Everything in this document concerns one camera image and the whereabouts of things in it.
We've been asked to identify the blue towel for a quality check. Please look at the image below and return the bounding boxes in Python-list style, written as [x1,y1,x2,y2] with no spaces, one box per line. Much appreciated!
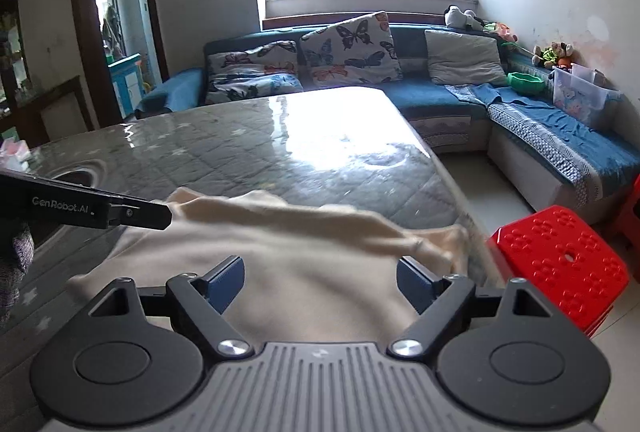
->
[447,83,543,107]

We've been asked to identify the panda plush toy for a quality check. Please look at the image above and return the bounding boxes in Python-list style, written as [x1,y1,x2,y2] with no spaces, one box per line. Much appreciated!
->
[445,5,485,31]

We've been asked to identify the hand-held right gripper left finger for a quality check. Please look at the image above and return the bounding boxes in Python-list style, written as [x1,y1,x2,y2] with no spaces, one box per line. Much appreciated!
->
[87,255,254,359]

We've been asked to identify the clear plastic storage box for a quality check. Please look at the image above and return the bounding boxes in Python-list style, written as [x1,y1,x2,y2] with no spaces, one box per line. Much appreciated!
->
[551,66,623,130]

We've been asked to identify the round black induction cooktop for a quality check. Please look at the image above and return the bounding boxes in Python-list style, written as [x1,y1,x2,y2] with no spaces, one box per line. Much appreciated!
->
[27,162,131,257]

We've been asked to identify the red tall plastic stool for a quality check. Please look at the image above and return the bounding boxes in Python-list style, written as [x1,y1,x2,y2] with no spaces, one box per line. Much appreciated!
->
[617,172,640,285]

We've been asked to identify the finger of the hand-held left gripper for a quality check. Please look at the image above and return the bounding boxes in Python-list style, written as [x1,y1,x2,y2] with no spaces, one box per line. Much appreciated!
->
[106,196,173,231]

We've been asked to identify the turquoise cabinet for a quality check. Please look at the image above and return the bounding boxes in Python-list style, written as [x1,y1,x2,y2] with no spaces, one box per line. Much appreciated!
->
[109,53,146,117]

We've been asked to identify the dark wooden chair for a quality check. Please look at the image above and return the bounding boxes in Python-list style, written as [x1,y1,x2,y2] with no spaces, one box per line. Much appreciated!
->
[39,76,97,143]

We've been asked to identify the small white box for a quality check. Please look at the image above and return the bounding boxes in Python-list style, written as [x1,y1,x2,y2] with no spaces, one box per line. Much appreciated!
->
[571,63,598,85]

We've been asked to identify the white plastic packet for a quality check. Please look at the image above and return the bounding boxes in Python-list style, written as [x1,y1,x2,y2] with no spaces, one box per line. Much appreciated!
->
[0,139,30,169]

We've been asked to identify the dark display cabinet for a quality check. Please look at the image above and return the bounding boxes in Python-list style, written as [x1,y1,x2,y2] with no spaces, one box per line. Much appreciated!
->
[0,0,33,147]

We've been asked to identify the red perforated plastic stool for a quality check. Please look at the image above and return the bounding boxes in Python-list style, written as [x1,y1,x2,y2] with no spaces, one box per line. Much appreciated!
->
[485,205,630,338]

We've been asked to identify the blue corner sofa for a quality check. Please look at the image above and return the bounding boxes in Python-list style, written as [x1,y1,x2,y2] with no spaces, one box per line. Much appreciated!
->
[134,22,640,225]

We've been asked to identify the blue patterned sofa cover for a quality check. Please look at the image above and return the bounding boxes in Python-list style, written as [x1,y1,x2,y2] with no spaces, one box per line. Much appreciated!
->
[487,99,640,207]

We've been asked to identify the cream sweater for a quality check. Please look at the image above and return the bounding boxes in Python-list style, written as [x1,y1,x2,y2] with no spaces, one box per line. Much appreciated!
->
[66,187,471,345]

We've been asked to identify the hanging clothes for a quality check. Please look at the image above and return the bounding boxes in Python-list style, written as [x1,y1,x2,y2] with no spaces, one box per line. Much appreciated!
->
[101,6,123,57]

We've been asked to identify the butterfly print cushion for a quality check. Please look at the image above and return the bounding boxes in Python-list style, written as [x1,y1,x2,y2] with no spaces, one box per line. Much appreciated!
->
[300,12,403,87]

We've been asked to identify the person's left forearm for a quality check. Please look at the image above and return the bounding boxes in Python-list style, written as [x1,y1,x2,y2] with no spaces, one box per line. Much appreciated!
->
[0,221,35,328]

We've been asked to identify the butterfly print bed pillow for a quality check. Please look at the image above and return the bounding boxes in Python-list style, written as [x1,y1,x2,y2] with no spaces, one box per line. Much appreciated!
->
[206,40,305,105]

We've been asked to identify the grey cushion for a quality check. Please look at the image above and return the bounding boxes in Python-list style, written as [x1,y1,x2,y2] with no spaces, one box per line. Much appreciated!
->
[424,29,508,86]

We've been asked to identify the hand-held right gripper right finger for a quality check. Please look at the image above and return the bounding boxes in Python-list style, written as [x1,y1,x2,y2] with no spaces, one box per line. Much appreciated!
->
[389,257,554,359]

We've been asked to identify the green plastic bowl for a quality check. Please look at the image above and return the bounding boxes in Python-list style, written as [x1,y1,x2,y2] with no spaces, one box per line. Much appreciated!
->
[507,72,545,95]

